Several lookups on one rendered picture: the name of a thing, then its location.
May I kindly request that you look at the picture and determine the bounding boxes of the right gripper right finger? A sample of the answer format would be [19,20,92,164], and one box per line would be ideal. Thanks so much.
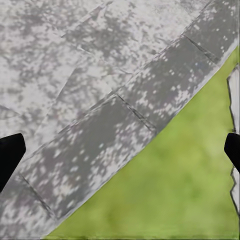
[224,132,240,173]

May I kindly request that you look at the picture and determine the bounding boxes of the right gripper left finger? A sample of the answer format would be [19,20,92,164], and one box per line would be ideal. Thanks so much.
[0,133,26,194]

